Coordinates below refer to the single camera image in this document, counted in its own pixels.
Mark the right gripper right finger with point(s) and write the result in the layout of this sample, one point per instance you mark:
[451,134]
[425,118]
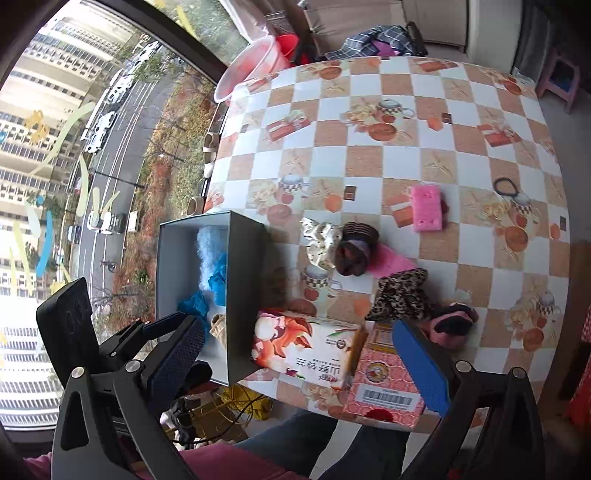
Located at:
[510,444]

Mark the plaid cloth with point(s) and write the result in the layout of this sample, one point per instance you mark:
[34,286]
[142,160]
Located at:
[376,41]

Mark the checkered floral tablecloth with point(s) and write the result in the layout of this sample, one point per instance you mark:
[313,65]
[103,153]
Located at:
[345,141]

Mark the large blue cloth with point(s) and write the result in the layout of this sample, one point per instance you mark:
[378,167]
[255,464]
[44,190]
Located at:
[217,281]

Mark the pink plastic basin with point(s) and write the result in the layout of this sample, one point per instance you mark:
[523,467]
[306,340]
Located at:
[261,58]

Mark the pink patterned box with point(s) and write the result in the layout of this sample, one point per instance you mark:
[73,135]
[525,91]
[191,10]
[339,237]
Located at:
[382,388]

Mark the small blue cloth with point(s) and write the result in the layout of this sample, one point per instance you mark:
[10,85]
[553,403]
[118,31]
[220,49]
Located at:
[196,305]

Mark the brown pink knit sock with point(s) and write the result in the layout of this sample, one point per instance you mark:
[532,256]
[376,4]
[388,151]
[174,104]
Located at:
[356,248]

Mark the pink plastic stool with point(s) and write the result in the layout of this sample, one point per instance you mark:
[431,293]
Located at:
[561,77]

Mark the leopard print scrunchie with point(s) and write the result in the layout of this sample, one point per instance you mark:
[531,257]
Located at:
[401,296]

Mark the flat pink cloth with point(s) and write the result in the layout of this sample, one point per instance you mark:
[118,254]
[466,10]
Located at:
[386,262]

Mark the pink sponge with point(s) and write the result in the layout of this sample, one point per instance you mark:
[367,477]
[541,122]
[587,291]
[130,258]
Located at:
[427,207]

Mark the dark green storage box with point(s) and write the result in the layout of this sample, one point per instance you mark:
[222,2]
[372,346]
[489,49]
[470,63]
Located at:
[178,277]

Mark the light blue fluffy cloth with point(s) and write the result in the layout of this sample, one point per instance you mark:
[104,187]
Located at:
[211,242]

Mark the red patterned cushion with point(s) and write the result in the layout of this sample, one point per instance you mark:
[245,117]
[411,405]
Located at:
[577,382]

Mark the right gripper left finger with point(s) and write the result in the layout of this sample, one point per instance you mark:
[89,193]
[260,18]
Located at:
[109,420]

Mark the pink black fuzzy sock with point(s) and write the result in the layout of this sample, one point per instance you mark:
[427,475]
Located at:
[450,325]

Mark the floral tissue pack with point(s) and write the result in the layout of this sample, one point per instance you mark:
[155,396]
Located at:
[319,351]

